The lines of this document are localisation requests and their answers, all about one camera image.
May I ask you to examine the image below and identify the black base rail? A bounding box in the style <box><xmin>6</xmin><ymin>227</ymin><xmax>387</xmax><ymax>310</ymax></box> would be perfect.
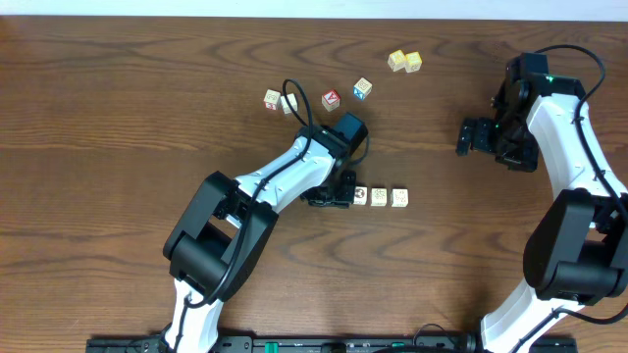
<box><xmin>85</xmin><ymin>334</ymin><xmax>579</xmax><ymax>353</ymax></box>

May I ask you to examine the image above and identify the blue and white block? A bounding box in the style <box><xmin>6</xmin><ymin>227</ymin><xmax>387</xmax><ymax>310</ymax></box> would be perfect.
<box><xmin>353</xmin><ymin>77</ymin><xmax>373</xmax><ymax>100</ymax></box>

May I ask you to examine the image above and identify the plain white block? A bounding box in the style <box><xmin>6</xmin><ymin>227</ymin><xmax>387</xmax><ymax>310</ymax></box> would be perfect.
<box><xmin>280</xmin><ymin>93</ymin><xmax>298</xmax><ymax>115</ymax></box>

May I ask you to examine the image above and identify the red letter A block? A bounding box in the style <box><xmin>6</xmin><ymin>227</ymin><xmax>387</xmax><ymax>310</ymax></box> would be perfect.
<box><xmin>322</xmin><ymin>89</ymin><xmax>340</xmax><ymax>112</ymax></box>

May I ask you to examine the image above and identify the pale yellow block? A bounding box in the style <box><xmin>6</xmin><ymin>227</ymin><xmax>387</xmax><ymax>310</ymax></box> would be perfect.
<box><xmin>388</xmin><ymin>50</ymin><xmax>406</xmax><ymax>72</ymax></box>

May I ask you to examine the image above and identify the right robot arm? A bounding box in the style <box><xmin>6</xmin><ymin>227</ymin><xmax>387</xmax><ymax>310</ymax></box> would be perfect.
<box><xmin>456</xmin><ymin>49</ymin><xmax>627</xmax><ymax>352</ymax></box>

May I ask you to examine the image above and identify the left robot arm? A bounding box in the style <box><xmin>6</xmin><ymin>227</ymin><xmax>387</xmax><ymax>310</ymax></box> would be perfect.
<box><xmin>159</xmin><ymin>113</ymin><xmax>368</xmax><ymax>352</ymax></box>

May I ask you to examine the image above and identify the block with red emblem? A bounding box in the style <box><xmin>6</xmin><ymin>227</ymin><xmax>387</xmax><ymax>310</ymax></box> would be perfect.
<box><xmin>353</xmin><ymin>186</ymin><xmax>368</xmax><ymax>205</ymax></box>

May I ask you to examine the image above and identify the bright yellow block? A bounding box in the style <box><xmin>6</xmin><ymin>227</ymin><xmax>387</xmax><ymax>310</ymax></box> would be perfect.
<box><xmin>404</xmin><ymin>51</ymin><xmax>423</xmax><ymax>73</ymax></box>

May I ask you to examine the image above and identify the white block red side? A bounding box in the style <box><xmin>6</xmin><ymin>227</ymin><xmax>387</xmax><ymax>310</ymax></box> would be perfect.
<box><xmin>263</xmin><ymin>89</ymin><xmax>281</xmax><ymax>111</ymax></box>

